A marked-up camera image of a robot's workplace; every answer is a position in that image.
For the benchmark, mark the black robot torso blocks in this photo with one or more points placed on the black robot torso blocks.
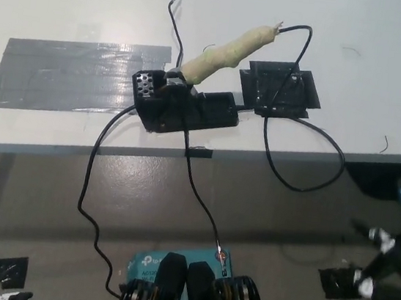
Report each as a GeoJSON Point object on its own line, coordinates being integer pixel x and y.
{"type": "Point", "coordinates": [199, 298]}

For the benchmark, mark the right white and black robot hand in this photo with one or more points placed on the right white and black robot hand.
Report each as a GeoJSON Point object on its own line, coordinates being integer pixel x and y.
{"type": "Point", "coordinates": [380, 241]}

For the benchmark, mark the black floor tape with glossy wrinkles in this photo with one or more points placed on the black floor tape with glossy wrinkles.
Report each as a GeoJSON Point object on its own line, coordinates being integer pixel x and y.
{"type": "Point", "coordinates": [7, 272]}

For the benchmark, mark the grey duct tape patch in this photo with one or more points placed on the grey duct tape patch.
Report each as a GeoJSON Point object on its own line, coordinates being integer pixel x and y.
{"type": "Point", "coordinates": [66, 73]}

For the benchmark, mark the black tape patch on plate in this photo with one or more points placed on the black tape patch on plate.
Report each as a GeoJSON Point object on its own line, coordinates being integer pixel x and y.
{"type": "Point", "coordinates": [267, 88]}

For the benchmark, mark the teal tp-link router box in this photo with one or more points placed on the teal tp-link router box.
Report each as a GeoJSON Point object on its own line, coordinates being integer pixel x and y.
{"type": "Point", "coordinates": [145, 261]}

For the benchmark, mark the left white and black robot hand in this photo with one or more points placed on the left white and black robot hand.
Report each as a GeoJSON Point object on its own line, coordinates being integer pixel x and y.
{"type": "Point", "coordinates": [16, 296]}

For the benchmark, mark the black floor tape under leg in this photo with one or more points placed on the black floor tape under leg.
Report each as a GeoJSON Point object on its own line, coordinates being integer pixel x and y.
{"type": "Point", "coordinates": [338, 284]}

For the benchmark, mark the small black tape strip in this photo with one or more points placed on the small black tape strip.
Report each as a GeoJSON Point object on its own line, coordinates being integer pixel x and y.
{"type": "Point", "coordinates": [198, 153]}

